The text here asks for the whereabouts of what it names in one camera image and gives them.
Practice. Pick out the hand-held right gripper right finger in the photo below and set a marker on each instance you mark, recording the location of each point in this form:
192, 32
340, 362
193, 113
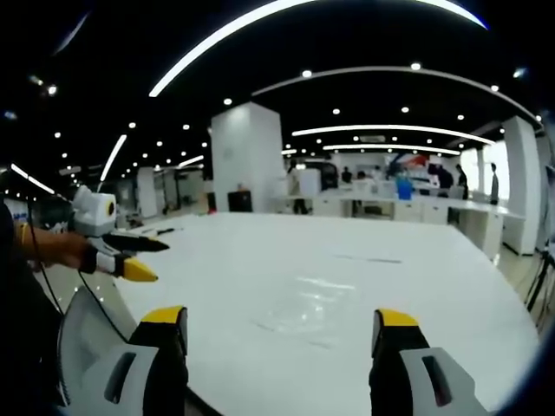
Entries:
390, 368

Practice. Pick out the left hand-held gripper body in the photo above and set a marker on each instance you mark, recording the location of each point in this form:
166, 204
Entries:
89, 212

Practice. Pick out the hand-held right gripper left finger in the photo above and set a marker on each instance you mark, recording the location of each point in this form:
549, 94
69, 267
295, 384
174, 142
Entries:
165, 368

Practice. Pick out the clear resealable bag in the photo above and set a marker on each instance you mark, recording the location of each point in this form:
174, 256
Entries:
303, 307

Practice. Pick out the person's left hand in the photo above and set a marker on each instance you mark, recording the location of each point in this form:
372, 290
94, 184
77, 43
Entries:
60, 249

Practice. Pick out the black pen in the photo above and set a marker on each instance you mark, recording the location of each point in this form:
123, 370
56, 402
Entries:
165, 231

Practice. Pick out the light grey panel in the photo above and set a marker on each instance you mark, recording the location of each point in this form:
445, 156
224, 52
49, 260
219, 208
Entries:
89, 320

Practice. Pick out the black box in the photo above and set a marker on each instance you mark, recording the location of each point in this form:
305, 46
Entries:
239, 201

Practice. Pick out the person's dark clothing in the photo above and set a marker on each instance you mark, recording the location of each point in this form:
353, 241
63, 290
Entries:
21, 329

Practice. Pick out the white square pillar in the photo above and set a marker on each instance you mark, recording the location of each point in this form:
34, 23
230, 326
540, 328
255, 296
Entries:
245, 160

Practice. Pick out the white counter desk row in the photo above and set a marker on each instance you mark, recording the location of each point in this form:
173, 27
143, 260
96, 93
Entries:
433, 210

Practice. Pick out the black tripod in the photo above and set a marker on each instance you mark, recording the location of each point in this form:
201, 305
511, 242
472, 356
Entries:
542, 281

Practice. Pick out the blue chair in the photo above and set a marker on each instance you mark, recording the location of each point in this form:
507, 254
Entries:
404, 188

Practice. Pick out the long curved ceiling light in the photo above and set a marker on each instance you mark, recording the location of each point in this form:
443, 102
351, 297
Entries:
243, 39

